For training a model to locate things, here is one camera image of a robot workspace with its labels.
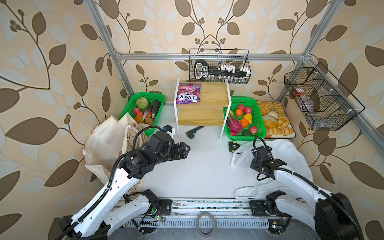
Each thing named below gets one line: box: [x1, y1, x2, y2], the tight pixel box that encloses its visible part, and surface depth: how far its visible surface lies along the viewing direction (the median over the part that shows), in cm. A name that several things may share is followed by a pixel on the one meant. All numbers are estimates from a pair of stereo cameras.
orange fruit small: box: [235, 108, 244, 117], surface depth 113 cm
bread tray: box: [257, 99, 296, 139], surface depth 106 cm
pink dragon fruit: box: [227, 116, 243, 133], surface depth 101 cm
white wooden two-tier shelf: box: [173, 78, 232, 140], surface depth 80 cm
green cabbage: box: [136, 97, 149, 110], surface depth 114 cm
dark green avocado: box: [242, 130, 252, 137], surface depth 100 cm
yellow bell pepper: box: [243, 112, 253, 125], surface depth 107 cm
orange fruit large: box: [240, 119, 249, 128], surface depth 105 cm
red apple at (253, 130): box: [250, 126, 258, 135], surface depth 101 cm
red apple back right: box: [244, 107, 252, 114], surface depth 114 cm
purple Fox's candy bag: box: [176, 83, 202, 104], surface depth 79 cm
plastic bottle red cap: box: [294, 87, 315, 115], surface depth 82 cm
